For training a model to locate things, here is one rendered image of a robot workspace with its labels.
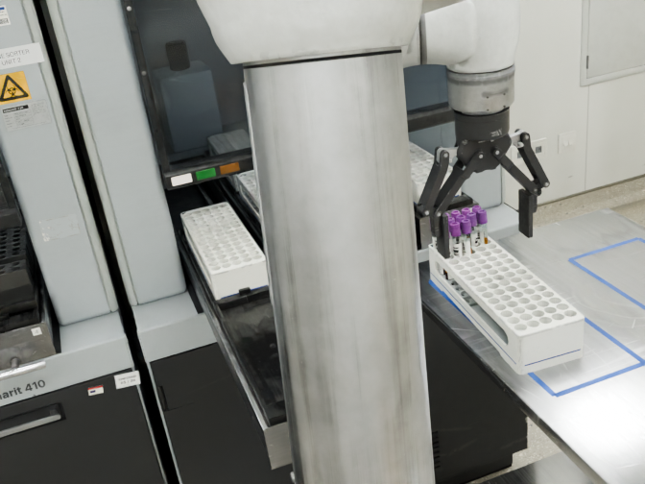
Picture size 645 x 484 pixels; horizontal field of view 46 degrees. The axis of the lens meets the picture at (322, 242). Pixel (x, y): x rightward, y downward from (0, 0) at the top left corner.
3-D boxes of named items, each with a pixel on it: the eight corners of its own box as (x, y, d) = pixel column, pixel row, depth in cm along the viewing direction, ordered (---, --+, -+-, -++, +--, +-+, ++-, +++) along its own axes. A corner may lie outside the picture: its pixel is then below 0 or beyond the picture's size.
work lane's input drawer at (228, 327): (179, 264, 161) (171, 227, 157) (242, 248, 164) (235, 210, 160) (279, 493, 98) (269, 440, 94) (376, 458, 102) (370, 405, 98)
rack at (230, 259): (185, 240, 155) (179, 212, 152) (232, 228, 158) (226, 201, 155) (217, 306, 130) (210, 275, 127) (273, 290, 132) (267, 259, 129)
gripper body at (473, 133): (465, 119, 100) (467, 183, 104) (523, 107, 101) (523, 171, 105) (441, 106, 106) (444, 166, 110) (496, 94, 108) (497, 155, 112)
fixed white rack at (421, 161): (363, 168, 179) (360, 143, 176) (401, 158, 182) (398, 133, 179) (418, 212, 153) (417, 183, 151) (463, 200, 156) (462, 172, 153)
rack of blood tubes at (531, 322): (429, 277, 126) (426, 244, 123) (483, 263, 128) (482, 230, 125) (518, 375, 100) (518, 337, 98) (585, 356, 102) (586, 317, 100)
